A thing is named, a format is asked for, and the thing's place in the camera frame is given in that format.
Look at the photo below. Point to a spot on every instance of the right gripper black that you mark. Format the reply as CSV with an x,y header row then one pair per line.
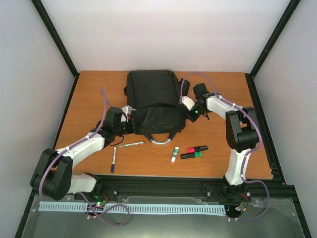
x,y
192,117

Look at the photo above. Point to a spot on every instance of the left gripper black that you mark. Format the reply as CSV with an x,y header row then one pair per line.
x,y
132,128

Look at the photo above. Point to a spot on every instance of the clear silver pen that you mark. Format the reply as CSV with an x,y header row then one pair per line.
x,y
131,144

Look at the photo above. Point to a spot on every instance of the pink highlighter marker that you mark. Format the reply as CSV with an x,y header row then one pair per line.
x,y
197,149

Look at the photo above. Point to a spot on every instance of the green highlighter marker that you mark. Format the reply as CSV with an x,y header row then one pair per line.
x,y
191,155

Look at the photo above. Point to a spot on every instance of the black student backpack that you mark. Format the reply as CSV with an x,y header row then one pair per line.
x,y
154,97

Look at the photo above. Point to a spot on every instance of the white green glue stick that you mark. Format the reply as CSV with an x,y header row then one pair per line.
x,y
174,154

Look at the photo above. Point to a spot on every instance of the blue whiteboard marker pen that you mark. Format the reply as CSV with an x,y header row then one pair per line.
x,y
113,160

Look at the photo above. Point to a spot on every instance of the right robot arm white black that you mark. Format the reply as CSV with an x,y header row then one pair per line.
x,y
242,134

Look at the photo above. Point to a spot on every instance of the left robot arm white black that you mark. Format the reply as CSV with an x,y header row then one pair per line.
x,y
76,156

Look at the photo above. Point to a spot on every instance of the green lit circuit board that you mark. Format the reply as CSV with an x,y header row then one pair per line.
x,y
101,203

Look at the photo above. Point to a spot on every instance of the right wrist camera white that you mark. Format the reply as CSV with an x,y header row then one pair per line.
x,y
187,102

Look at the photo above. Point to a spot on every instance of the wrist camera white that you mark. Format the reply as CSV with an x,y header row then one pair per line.
x,y
127,110
187,102

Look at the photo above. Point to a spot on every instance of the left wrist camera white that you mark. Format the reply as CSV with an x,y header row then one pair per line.
x,y
127,110

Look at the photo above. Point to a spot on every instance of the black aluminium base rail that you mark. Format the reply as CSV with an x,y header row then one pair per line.
x,y
116,188

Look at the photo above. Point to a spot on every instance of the light blue cable duct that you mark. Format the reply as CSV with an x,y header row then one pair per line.
x,y
136,209

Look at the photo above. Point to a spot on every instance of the right black frame post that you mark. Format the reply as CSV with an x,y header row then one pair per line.
x,y
284,19

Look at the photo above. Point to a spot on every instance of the black frame post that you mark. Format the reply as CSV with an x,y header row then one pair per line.
x,y
43,14
284,19

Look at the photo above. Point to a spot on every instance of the left black frame post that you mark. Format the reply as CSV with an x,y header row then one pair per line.
x,y
43,14

